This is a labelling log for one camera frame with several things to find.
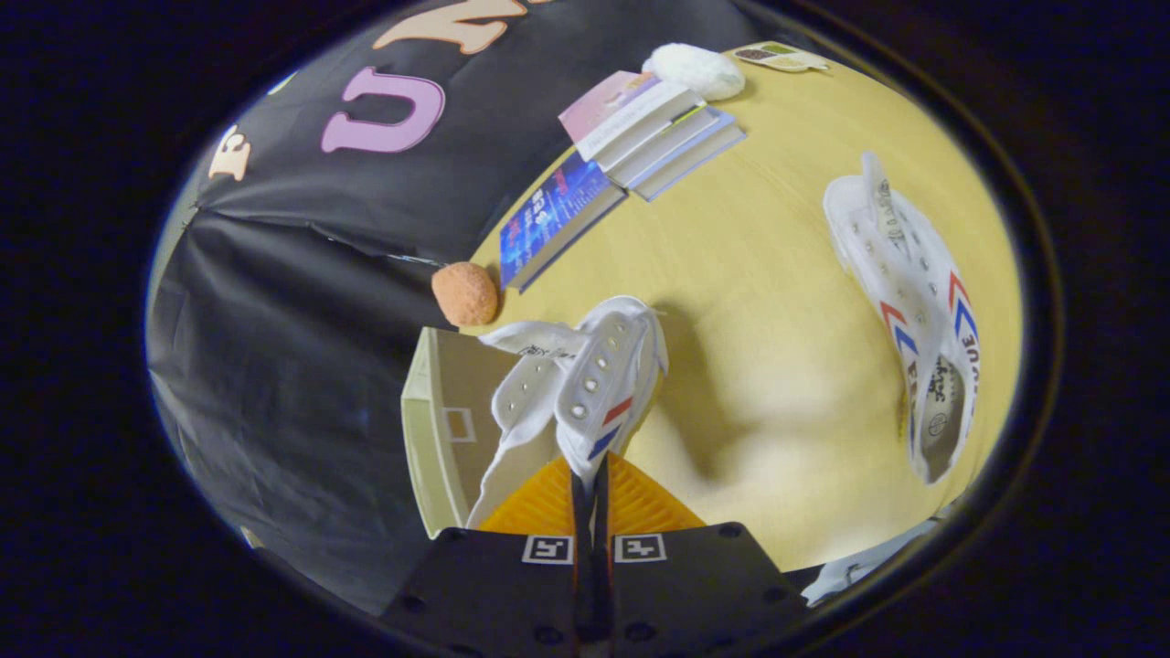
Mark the white canvas shoe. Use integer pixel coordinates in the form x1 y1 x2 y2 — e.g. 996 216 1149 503
823 151 981 485
466 295 670 529

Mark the orange fuzzy ball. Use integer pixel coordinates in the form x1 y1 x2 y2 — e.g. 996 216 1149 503
431 262 500 327

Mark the large white fluffy ball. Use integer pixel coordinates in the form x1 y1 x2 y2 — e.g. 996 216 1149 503
643 43 746 101

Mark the pink book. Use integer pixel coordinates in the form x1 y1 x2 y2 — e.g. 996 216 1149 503
559 71 707 164

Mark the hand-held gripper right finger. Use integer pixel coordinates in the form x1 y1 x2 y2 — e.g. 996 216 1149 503
594 452 810 658

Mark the cream storage box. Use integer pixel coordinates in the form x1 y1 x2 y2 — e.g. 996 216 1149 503
400 327 563 540

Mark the white fabric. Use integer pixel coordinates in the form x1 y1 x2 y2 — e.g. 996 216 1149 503
804 516 942 604

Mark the blue book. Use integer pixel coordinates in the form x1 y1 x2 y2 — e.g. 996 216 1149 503
498 151 629 293

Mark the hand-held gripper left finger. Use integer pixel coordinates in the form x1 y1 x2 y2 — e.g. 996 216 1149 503
379 454 595 658

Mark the printed paper card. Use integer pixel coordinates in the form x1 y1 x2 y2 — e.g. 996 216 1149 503
731 41 831 74

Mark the white book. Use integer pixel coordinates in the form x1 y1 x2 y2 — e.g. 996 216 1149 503
603 102 737 190

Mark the grey-blue book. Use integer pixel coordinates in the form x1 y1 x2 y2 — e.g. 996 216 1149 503
633 123 747 203

